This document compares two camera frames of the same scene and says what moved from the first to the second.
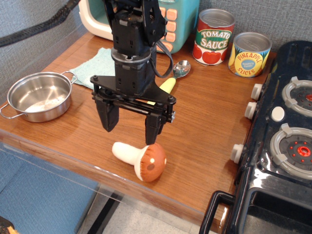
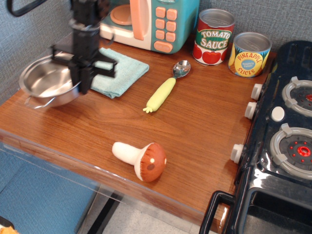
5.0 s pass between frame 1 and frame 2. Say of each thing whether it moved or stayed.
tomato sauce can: stayed
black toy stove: stayed
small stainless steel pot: moved
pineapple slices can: stayed
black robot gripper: moved
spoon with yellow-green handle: stayed
